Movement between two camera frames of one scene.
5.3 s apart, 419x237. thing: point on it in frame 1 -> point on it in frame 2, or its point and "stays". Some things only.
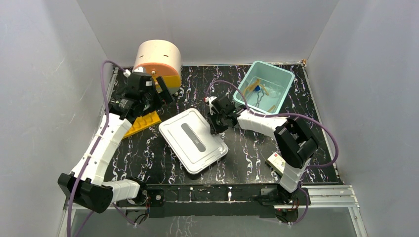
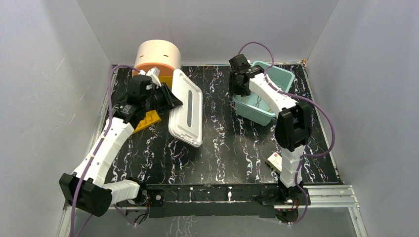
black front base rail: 217,200 stays
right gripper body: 217,122 -> 234,88
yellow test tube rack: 144,122 stays
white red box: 276,162 stays
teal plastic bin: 265,87 stays
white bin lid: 189,134 -> 186,121
